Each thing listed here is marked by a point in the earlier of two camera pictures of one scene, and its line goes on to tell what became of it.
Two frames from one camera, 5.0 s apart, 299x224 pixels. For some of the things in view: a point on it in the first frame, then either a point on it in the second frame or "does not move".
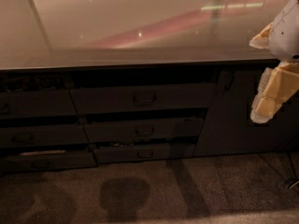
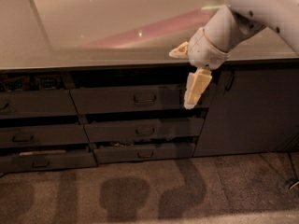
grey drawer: [36, 103] does not move
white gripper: [286, 36] to [204, 52]
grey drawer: [110, 96] does not move
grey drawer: [42, 135] does not move
